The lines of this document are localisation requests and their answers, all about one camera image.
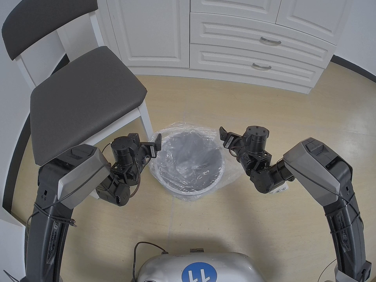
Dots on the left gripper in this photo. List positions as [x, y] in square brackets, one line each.
[147, 151]

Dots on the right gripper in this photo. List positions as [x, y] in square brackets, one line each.
[235, 144]

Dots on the clear plastic bag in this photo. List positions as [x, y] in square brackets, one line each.
[232, 172]

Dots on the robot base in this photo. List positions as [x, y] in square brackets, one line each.
[176, 266]

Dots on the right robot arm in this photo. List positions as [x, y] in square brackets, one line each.
[317, 169]

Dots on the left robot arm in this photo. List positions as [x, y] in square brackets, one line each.
[76, 169]

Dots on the white trash bin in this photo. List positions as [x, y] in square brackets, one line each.
[188, 194]

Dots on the crumpled white paper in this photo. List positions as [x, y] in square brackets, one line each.
[282, 189]

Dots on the grey padded white chair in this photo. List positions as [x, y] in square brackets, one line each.
[82, 98]

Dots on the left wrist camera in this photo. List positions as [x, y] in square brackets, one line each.
[133, 138]

